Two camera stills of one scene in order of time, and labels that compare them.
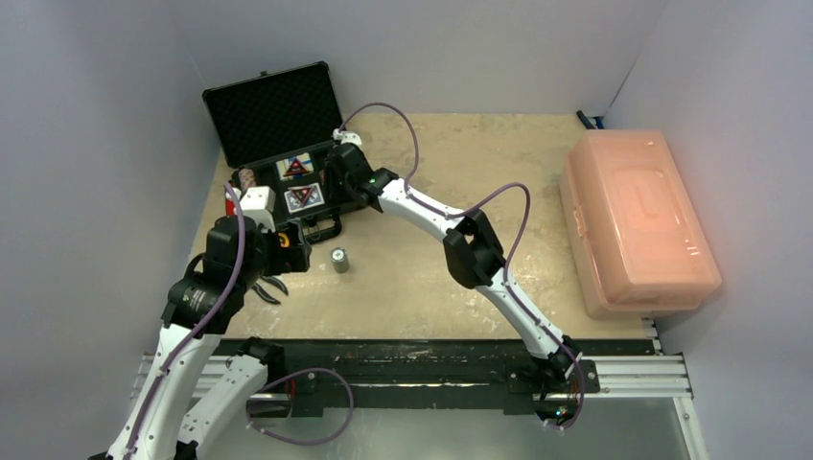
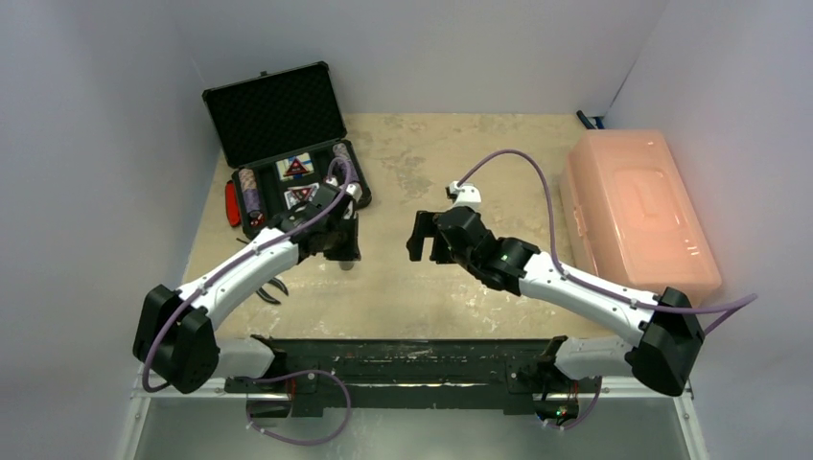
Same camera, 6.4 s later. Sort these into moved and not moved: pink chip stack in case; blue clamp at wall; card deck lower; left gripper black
Moved: left gripper black
Not moved: card deck lower; blue clamp at wall; pink chip stack in case
